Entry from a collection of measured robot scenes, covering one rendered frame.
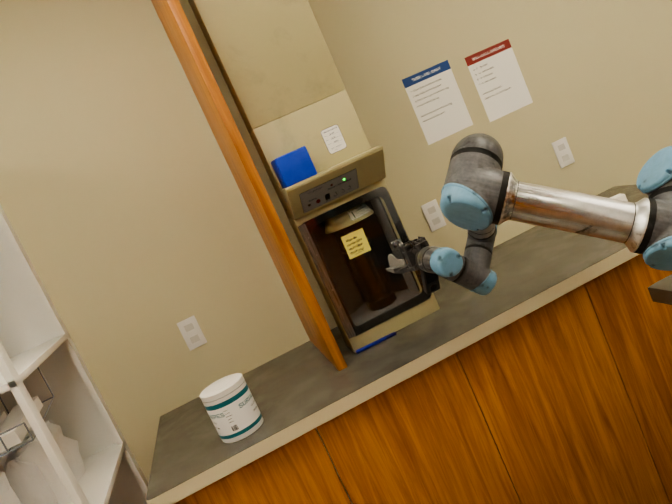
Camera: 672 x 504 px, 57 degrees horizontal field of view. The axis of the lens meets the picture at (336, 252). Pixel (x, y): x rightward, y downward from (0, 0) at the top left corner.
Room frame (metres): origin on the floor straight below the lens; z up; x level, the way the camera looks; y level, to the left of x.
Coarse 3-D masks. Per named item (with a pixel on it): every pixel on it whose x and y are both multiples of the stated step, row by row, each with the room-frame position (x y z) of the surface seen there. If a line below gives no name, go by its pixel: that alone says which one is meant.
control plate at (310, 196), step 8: (344, 176) 1.87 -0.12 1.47; (352, 176) 1.88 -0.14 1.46; (328, 184) 1.86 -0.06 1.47; (336, 184) 1.88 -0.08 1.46; (344, 184) 1.89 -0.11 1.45; (352, 184) 1.91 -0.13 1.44; (304, 192) 1.84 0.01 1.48; (312, 192) 1.85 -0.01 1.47; (320, 192) 1.87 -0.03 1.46; (328, 192) 1.88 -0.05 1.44; (344, 192) 1.91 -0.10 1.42; (304, 200) 1.86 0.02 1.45; (312, 200) 1.87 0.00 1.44; (328, 200) 1.91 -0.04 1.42; (304, 208) 1.88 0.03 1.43; (312, 208) 1.90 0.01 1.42
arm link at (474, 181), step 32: (480, 160) 1.31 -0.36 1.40; (448, 192) 1.30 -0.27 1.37; (480, 192) 1.27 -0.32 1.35; (512, 192) 1.27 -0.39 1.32; (544, 192) 1.27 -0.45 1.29; (576, 192) 1.27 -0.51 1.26; (480, 224) 1.30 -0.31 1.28; (544, 224) 1.27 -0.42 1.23; (576, 224) 1.24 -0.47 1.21; (608, 224) 1.22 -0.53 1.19; (640, 224) 1.19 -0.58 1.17
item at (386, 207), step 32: (384, 192) 1.96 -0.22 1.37; (320, 224) 1.92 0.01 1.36; (352, 224) 1.94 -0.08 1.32; (384, 224) 1.96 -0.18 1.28; (320, 256) 1.92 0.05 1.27; (384, 256) 1.95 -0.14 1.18; (352, 288) 1.92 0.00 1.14; (384, 288) 1.94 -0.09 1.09; (416, 288) 1.96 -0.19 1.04; (352, 320) 1.92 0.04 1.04; (384, 320) 1.93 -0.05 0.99
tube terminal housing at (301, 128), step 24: (336, 96) 1.97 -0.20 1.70; (288, 120) 1.94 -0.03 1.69; (312, 120) 1.95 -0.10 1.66; (336, 120) 1.97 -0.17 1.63; (264, 144) 1.92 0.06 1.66; (288, 144) 1.94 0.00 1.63; (312, 144) 1.95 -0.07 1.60; (360, 144) 1.97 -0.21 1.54; (360, 192) 1.96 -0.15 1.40; (288, 216) 2.00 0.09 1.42; (312, 216) 1.93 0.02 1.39; (312, 264) 1.96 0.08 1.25; (336, 312) 1.92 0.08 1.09; (408, 312) 1.96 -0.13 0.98; (432, 312) 1.97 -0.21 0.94; (360, 336) 1.93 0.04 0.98
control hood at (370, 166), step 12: (360, 156) 1.85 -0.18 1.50; (372, 156) 1.87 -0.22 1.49; (336, 168) 1.84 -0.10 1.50; (348, 168) 1.86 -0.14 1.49; (360, 168) 1.88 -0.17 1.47; (372, 168) 1.90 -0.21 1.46; (384, 168) 1.93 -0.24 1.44; (312, 180) 1.83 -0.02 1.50; (324, 180) 1.85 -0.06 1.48; (360, 180) 1.91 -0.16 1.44; (372, 180) 1.94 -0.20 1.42; (288, 192) 1.81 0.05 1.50; (300, 192) 1.83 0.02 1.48; (288, 204) 1.89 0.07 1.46; (300, 204) 1.87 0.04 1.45; (324, 204) 1.91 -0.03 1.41; (300, 216) 1.90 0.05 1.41
